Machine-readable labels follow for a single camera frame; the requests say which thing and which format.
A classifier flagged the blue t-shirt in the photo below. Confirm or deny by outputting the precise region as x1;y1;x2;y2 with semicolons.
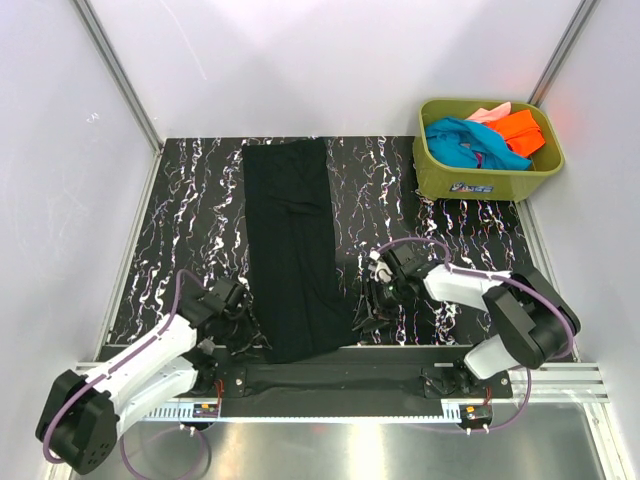
424;117;532;171

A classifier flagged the aluminium frame post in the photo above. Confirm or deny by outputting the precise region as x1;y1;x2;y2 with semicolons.
528;0;601;108
70;0;164;153

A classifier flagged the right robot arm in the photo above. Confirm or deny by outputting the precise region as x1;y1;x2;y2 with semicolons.
353;259;581;397

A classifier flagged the left aluminium frame post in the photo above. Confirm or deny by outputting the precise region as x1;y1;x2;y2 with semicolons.
70;0;164;153

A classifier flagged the olive green plastic bin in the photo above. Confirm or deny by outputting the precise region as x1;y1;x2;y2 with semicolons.
413;98;564;201

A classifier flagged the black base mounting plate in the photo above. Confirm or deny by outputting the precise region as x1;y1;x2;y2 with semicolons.
181;345;513;422

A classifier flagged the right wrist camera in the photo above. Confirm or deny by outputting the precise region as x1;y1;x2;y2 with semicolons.
368;246;428;284

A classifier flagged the pink t-shirt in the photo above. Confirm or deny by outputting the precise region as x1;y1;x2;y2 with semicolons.
466;102;512;124

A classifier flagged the orange t-shirt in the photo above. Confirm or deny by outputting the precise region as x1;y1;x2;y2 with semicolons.
487;110;546;157

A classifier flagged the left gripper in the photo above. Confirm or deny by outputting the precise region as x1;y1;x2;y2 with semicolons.
218;304;270;359

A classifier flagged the purple cable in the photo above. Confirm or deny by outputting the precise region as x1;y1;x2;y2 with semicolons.
372;237;579;431
42;269;211;479

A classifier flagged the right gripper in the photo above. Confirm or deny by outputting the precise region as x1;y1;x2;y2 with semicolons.
351;275;410;334

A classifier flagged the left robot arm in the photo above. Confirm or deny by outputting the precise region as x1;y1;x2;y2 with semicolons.
35;278;259;474

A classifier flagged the black t-shirt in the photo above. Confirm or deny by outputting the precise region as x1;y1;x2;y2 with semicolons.
242;138;355;363

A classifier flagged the black marbled table mat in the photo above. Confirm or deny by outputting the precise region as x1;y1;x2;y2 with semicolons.
105;136;534;346

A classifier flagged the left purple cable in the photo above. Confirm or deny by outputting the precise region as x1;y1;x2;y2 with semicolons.
42;269;211;479

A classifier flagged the right aluminium frame post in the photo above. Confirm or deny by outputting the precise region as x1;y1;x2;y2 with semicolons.
528;0;601;108

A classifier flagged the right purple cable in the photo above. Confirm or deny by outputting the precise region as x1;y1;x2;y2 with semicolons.
372;237;579;431

